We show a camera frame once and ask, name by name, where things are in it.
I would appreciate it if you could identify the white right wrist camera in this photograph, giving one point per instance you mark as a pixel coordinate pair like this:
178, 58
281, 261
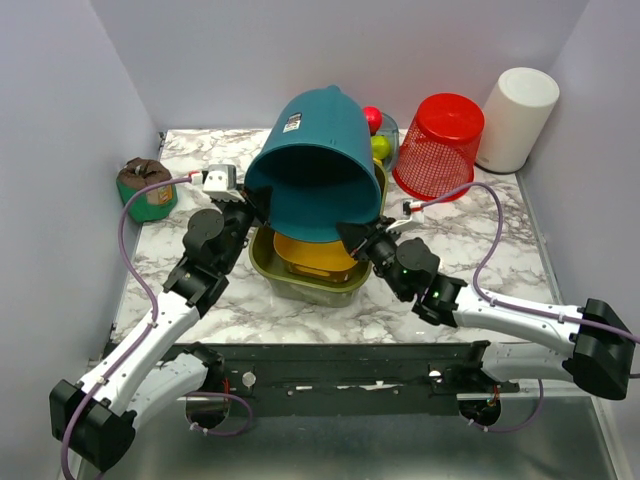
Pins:
413, 217

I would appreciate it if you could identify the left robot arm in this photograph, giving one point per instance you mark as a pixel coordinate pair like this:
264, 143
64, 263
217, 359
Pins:
98, 416

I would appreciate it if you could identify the teal plastic bucket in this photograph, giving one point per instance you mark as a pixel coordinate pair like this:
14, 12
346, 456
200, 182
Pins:
318, 161

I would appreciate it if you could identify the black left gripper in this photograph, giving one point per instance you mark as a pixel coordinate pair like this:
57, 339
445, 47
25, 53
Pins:
260, 198

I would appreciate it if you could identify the red mesh basket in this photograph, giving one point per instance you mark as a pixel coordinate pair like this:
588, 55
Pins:
439, 150

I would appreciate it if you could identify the white cylindrical container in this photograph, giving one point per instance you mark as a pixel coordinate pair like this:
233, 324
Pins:
515, 114

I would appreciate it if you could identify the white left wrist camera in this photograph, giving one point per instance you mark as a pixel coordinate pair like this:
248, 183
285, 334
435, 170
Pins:
218, 182

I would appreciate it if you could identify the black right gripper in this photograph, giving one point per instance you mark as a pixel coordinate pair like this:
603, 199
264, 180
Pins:
357, 235

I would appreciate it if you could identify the clear teal fruit basket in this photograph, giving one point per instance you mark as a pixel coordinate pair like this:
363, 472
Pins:
390, 130

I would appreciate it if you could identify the red apple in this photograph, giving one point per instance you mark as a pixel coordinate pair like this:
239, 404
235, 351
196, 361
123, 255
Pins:
374, 118

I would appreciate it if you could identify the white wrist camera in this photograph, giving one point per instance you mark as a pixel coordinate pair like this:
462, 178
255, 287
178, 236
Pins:
413, 217
218, 182

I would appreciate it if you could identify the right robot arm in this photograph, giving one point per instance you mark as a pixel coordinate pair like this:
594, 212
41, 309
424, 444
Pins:
587, 345

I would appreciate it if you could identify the yellow plastic bin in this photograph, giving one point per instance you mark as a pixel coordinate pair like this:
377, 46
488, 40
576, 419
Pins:
324, 261

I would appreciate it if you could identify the olive green plastic tub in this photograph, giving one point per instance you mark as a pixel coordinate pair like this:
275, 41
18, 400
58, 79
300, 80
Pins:
286, 284

